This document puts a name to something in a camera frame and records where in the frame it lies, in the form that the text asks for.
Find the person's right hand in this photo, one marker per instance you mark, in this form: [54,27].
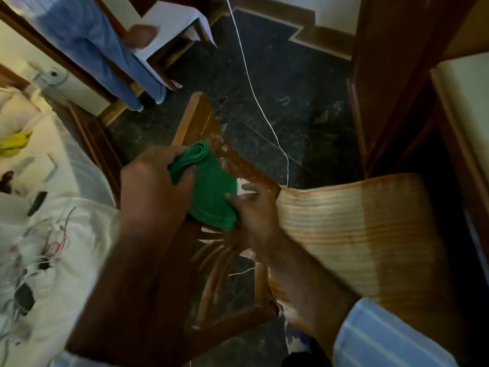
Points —
[258,221]

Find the person's left hand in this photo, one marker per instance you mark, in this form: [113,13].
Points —
[147,187]

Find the person's right thumb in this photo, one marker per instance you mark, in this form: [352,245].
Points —
[235,202]

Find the person's left thumb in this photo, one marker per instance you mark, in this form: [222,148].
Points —
[187,185]

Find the green cloth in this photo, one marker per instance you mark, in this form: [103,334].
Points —
[212,191]

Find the person's left forearm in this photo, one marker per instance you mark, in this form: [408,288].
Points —
[133,294]

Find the person's right forearm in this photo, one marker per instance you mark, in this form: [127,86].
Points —
[305,290]

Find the wooden chair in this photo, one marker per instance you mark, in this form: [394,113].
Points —
[202,126]

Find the orange striped towel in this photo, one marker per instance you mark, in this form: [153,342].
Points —
[363,233]

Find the bed with white sheet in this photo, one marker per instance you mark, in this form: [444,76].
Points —
[49,233]

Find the black remote control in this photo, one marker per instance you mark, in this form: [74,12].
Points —
[37,203]

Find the yellow cloth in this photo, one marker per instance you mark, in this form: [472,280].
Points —
[13,143]

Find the light blue striped shirt sleeve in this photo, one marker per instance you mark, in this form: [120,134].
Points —
[386,336]

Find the wooden wardrobe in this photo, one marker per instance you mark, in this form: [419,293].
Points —
[393,72]

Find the white wall socket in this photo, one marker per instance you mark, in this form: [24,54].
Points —
[51,77]

